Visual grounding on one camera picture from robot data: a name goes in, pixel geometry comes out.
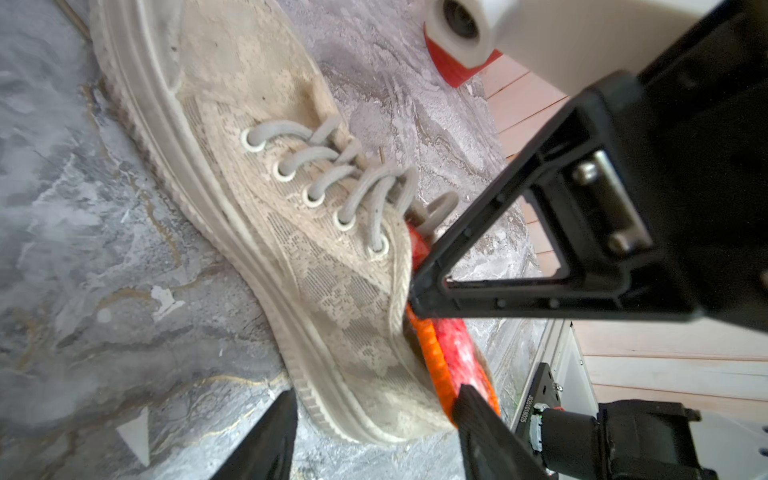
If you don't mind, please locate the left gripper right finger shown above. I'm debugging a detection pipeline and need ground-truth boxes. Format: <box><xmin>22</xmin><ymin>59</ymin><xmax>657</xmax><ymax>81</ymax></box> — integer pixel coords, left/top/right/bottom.
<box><xmin>452</xmin><ymin>384</ymin><xmax>549</xmax><ymax>480</ymax></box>

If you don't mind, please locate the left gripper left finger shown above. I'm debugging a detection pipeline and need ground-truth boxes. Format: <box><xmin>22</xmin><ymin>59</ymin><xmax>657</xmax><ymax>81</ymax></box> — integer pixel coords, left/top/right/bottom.
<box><xmin>212</xmin><ymin>389</ymin><xmax>298</xmax><ymax>480</ymax></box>

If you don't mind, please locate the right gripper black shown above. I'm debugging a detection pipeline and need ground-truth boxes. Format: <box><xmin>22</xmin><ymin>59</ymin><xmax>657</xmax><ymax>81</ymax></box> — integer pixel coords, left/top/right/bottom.
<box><xmin>409</xmin><ymin>1</ymin><xmax>767</xmax><ymax>332</ymax></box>

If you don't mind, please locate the beige sneaker one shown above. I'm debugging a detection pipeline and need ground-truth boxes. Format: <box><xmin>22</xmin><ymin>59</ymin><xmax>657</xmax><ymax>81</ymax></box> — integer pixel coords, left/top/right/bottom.
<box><xmin>90</xmin><ymin>1</ymin><xmax>458</xmax><ymax>444</ymax></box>

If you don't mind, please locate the red pencil cup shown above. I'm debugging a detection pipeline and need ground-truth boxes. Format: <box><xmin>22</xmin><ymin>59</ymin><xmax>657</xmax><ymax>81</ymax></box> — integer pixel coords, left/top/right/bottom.
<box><xmin>424</xmin><ymin>29</ymin><xmax>503</xmax><ymax>88</ymax></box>

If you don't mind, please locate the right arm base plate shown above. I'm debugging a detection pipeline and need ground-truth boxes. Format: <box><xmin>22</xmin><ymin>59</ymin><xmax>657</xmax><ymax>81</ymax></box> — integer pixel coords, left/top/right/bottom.
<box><xmin>513</xmin><ymin>362</ymin><xmax>562</xmax><ymax>441</ymax></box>

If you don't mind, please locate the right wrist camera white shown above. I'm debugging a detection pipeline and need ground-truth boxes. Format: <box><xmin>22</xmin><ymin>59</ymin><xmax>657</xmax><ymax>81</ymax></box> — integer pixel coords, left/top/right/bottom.
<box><xmin>424</xmin><ymin>0</ymin><xmax>717</xmax><ymax>95</ymax></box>

